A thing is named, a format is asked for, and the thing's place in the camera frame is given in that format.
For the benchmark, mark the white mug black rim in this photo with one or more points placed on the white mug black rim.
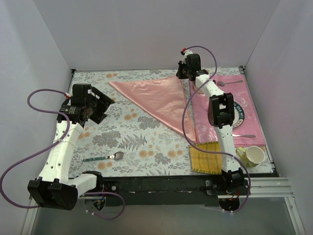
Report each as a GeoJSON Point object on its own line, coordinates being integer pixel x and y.
{"type": "Point", "coordinates": [198, 90]}

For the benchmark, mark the white plate green rim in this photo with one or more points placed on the white plate green rim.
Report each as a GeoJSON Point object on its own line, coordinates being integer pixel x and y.
{"type": "Point", "coordinates": [239, 115]}

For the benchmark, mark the green handled metal spoon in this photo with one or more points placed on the green handled metal spoon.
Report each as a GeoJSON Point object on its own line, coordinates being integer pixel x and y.
{"type": "Point", "coordinates": [116, 156]}

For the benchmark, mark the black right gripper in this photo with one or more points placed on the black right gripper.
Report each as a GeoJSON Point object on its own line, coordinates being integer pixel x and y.
{"type": "Point", "coordinates": [182, 72]}

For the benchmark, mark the pink floral placemat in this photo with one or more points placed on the pink floral placemat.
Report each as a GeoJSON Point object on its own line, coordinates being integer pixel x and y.
{"type": "Point", "coordinates": [206, 133]}

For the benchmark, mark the yellow bamboo tray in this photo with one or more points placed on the yellow bamboo tray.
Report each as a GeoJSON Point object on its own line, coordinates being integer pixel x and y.
{"type": "Point", "coordinates": [206, 163]}

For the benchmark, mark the peach satin napkin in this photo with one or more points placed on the peach satin napkin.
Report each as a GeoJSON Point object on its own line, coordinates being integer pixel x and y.
{"type": "Point", "coordinates": [164, 99]}

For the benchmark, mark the floral patterned tablecloth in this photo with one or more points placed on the floral patterned tablecloth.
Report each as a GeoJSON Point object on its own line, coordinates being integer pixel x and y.
{"type": "Point", "coordinates": [150, 148]}

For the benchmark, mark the yellow green mug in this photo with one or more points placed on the yellow green mug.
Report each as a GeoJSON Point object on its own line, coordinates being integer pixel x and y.
{"type": "Point", "coordinates": [251, 156]}

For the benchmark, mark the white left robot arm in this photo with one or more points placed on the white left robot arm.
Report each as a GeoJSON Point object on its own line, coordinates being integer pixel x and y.
{"type": "Point", "coordinates": [53, 188]}

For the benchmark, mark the small silver spoon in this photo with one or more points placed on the small silver spoon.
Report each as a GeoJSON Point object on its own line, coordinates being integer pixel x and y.
{"type": "Point", "coordinates": [221, 83]}

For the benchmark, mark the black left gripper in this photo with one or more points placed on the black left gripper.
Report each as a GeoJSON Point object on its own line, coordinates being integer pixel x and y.
{"type": "Point", "coordinates": [97, 105]}

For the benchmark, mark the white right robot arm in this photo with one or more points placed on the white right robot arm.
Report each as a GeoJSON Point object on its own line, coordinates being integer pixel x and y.
{"type": "Point", "coordinates": [220, 115]}

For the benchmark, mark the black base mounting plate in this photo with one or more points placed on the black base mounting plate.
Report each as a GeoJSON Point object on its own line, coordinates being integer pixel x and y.
{"type": "Point", "coordinates": [171, 190]}

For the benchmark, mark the silver fork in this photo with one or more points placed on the silver fork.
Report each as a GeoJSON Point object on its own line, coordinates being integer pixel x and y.
{"type": "Point", "coordinates": [244, 136]}

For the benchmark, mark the aluminium frame rail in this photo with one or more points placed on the aluminium frame rail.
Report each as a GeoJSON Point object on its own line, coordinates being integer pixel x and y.
{"type": "Point", "coordinates": [269, 210]}

